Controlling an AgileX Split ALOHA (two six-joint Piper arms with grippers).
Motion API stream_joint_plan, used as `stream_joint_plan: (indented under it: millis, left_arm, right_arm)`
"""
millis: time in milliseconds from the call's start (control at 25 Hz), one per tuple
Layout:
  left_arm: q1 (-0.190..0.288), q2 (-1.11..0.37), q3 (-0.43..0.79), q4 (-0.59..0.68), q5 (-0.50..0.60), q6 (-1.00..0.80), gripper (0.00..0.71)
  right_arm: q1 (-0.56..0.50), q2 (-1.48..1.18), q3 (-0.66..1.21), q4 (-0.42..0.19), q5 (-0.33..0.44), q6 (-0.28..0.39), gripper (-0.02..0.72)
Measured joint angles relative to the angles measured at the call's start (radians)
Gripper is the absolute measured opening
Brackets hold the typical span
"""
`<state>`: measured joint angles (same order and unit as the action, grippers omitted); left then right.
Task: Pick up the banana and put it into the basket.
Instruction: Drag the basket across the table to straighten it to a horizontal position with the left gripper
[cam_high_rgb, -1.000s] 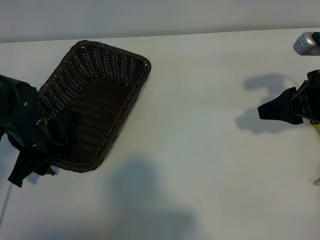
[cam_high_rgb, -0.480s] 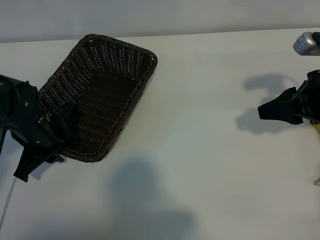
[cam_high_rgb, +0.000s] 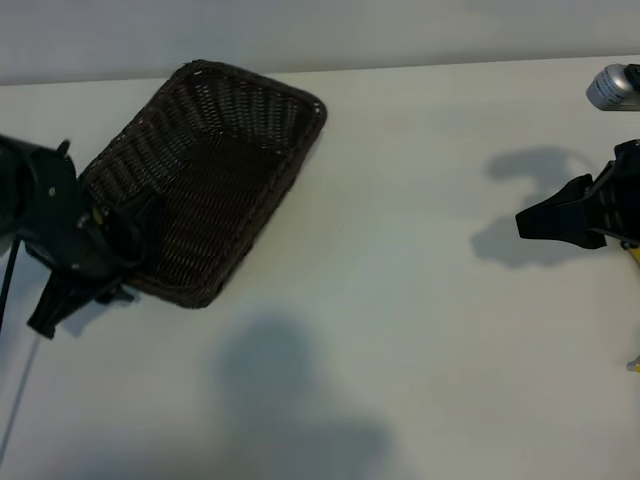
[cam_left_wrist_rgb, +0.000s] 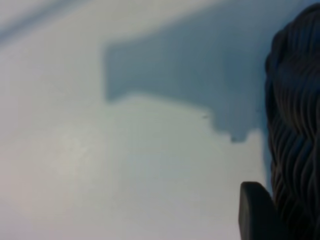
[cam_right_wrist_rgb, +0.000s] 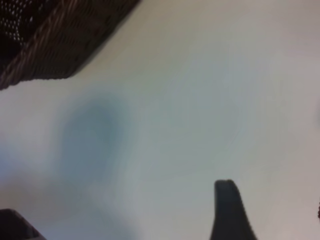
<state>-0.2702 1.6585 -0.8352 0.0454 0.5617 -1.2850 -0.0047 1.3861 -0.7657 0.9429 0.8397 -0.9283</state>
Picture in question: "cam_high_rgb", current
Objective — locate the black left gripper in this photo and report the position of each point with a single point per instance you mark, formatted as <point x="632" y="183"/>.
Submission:
<point x="60" y="215"/>

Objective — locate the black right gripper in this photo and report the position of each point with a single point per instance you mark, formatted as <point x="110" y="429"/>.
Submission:
<point x="622" y="200"/>

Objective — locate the yellow banana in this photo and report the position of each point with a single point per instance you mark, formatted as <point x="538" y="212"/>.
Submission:
<point x="636" y="254"/>

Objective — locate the dark brown wicker basket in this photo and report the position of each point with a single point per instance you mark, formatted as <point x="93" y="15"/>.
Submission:
<point x="220" y="200"/>

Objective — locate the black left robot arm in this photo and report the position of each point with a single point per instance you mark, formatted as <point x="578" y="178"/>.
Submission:
<point x="12" y="185"/>

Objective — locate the silver cylindrical right wrist camera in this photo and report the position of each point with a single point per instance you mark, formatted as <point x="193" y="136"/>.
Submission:
<point x="612" y="87"/>

